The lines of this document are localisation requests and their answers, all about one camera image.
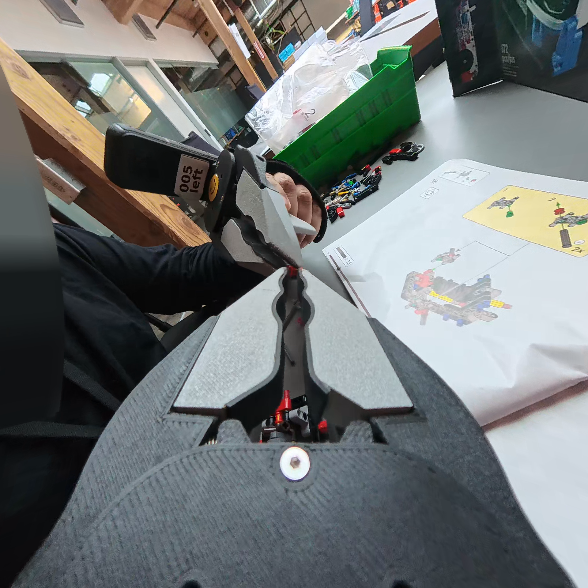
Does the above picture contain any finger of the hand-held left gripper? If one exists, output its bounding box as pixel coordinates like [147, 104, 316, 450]
[234, 146, 319, 267]
[220, 217, 296, 276]

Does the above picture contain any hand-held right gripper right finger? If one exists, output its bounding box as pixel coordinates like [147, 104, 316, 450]
[296, 269, 414, 430]

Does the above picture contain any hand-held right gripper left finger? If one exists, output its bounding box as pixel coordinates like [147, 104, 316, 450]
[173, 266, 295, 433]

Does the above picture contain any black lego frame assembly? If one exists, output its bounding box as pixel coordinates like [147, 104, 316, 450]
[259, 390, 329, 444]

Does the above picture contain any pile of lego pieces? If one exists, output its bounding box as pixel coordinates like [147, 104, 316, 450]
[321, 141, 425, 224]

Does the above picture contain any lego instruction booklet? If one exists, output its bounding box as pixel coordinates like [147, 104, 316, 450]
[323, 158, 588, 588]

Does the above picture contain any black lego box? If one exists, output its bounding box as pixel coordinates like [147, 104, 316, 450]
[434, 0, 588, 103]

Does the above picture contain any person's left hand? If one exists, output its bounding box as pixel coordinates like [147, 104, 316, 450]
[266, 174, 324, 247]

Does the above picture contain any wooden workbench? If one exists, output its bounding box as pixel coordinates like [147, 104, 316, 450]
[0, 39, 212, 249]

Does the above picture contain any green plastic bin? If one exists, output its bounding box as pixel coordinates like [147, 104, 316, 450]
[275, 46, 421, 190]

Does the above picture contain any clear plastic bag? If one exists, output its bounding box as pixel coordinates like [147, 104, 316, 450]
[245, 39, 373, 153]

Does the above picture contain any black lanyard strap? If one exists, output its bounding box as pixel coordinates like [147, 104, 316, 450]
[0, 360, 121, 439]

